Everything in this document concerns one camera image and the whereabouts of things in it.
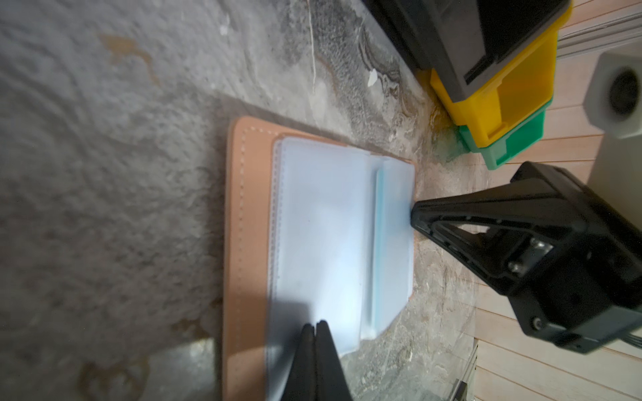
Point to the teal credit card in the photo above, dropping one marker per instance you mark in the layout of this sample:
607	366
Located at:
393	249

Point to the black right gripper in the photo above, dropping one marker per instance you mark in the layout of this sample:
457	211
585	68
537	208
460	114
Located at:
568	262

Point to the yellow plastic bin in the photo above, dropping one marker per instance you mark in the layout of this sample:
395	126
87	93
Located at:
520	88

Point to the black plastic bin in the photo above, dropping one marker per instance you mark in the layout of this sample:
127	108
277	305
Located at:
467	42

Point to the green plastic bin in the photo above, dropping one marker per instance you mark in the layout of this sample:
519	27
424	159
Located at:
510	145

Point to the tan leather card holder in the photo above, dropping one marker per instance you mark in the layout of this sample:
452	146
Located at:
299	236

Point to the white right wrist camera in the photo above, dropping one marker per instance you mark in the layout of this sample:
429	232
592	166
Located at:
613	104

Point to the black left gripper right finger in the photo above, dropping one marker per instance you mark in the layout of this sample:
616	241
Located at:
329	376

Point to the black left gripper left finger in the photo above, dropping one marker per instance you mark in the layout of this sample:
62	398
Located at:
301	383

